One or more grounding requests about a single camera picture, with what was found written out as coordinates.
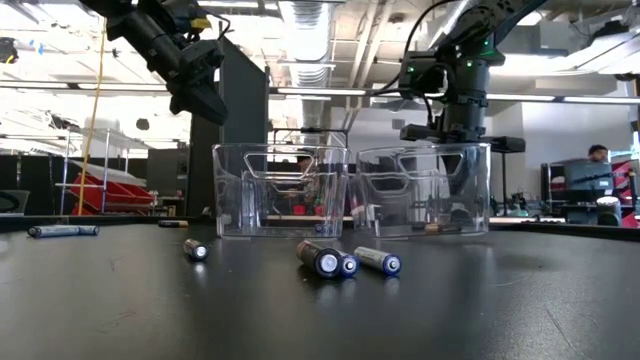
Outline clear plastic bin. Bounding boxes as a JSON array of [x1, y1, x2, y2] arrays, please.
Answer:
[[352, 142, 493, 240], [211, 143, 350, 240]]

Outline grey monitor back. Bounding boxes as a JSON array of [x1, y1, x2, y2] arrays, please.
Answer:
[[562, 158, 615, 194]]

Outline red storage rack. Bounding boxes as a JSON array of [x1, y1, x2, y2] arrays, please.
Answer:
[[612, 157, 640, 226]]

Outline person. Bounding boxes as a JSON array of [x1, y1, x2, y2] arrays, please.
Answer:
[[587, 143, 611, 164]]

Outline silver corrugated ceiling duct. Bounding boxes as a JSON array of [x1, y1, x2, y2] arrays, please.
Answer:
[[277, 0, 334, 131]]

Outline low black stand frame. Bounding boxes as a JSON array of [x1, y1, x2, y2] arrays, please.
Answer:
[[272, 127, 350, 149]]

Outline yellow cable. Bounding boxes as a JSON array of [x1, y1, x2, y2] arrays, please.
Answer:
[[74, 19, 109, 215]]

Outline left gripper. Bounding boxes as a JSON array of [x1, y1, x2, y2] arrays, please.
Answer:
[[104, 9, 230, 127]]

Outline black partition panel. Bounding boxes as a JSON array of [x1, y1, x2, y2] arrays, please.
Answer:
[[185, 37, 271, 219]]

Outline black hanging device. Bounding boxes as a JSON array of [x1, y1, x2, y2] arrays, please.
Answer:
[[0, 35, 19, 65]]

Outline red bins on metal shelf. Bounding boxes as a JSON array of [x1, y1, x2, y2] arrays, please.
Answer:
[[54, 127, 156, 216]]

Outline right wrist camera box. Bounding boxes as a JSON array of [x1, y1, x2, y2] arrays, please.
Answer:
[[399, 49, 451, 99]]

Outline ceiling light strip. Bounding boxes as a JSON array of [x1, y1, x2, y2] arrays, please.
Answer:
[[272, 85, 640, 105]]

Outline black chair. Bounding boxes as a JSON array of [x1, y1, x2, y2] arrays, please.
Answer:
[[0, 188, 31, 215]]

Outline large black copper battery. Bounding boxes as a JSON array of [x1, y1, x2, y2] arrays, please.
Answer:
[[294, 239, 345, 280]]

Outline white topped black canister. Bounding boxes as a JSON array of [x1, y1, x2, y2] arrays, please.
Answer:
[[594, 195, 624, 226]]

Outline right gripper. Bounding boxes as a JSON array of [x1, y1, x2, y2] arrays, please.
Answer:
[[398, 102, 527, 177]]

